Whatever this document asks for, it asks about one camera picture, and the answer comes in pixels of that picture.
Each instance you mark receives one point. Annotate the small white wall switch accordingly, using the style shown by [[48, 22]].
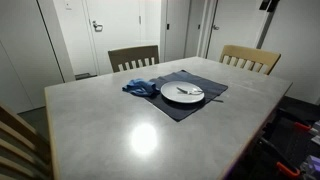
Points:
[[68, 5]]

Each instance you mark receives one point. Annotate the crumpled blue cloth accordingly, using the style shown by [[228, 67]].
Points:
[[140, 87]]

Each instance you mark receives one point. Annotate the small black door latch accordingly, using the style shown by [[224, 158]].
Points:
[[167, 26], [199, 26]]

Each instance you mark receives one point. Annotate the orange black bar clamp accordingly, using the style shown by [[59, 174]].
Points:
[[286, 170], [301, 126]]

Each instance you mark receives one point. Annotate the black robot stand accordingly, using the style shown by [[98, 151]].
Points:
[[283, 146]]

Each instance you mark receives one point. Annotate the silver metal block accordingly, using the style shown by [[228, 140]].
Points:
[[316, 128]]

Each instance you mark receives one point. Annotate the silver metal fork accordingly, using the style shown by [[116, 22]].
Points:
[[182, 89]]

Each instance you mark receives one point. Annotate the white round plate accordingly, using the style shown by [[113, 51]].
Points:
[[173, 96]]

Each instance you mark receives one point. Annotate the dark blue cloth placemat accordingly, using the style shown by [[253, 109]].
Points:
[[186, 111]]

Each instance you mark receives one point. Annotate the aluminium rail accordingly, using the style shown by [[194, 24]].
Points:
[[311, 163]]

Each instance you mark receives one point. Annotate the grey brown wooden chair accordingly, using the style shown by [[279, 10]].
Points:
[[133, 52]]

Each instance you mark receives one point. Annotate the narrow white door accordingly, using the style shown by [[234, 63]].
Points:
[[176, 40]]

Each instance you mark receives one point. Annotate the white closet door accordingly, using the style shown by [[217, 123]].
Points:
[[30, 50]]

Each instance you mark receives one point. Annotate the light wooden chair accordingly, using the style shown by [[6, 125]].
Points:
[[16, 130], [250, 52]]

